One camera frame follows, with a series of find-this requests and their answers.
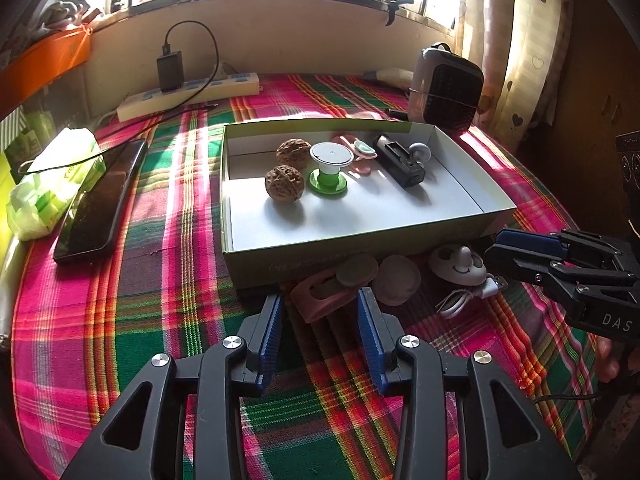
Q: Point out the small round white jar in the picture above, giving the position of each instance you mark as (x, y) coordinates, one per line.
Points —
(397, 280)

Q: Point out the white cardboard box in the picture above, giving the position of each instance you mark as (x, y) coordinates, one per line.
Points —
(380, 210)

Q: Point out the orange plastic basin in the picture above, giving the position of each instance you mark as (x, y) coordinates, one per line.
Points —
(45, 65)

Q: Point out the pink plastic piece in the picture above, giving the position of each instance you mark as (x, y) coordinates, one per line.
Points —
(365, 115)

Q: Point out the white plug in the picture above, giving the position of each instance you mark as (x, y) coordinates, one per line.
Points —
(226, 69)

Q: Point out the heart print curtain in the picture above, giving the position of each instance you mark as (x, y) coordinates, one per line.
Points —
(530, 35)

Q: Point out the pink clip with mint cap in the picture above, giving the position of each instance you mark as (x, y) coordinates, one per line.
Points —
(357, 152)
(325, 292)

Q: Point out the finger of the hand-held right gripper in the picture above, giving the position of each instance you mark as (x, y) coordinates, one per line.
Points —
(520, 262)
(530, 242)

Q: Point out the glass tank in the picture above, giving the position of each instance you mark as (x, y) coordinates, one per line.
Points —
(60, 105)

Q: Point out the green and white reel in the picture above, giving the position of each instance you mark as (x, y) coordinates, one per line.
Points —
(327, 167)

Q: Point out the black rectangular device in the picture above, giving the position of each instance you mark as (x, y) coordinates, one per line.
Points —
(400, 162)

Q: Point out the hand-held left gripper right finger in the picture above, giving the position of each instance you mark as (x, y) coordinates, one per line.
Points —
(370, 335)

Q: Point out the striped white box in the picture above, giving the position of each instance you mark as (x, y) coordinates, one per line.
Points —
(10, 127)

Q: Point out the black smartphone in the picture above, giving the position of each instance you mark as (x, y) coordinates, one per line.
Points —
(97, 205)

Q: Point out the small black plug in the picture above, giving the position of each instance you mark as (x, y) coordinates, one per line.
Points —
(397, 111)

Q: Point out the white power strip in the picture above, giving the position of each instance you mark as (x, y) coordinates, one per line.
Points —
(145, 105)

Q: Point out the green white tissue pack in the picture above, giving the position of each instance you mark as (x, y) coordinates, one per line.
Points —
(52, 185)

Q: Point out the person's right hand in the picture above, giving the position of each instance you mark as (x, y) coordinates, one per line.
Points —
(607, 360)

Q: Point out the black power adapter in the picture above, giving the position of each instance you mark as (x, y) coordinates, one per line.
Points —
(170, 72)

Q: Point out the brown wooden cabinet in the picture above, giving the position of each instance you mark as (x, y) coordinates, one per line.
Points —
(590, 110)

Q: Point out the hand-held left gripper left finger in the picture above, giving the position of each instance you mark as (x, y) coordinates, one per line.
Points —
(270, 330)

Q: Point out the white tapered bottle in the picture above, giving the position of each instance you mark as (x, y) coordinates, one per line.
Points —
(395, 76)

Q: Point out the white round knob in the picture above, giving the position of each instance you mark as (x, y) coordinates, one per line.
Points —
(421, 152)

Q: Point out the white plastic bags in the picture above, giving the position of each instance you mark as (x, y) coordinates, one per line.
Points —
(60, 7)

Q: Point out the brown walnut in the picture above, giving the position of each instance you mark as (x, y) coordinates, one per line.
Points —
(284, 184)
(293, 152)

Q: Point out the grey portable heater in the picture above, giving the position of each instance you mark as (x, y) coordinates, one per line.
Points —
(445, 87)

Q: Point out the white round smiley gadget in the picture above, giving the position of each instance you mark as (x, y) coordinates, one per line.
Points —
(457, 265)

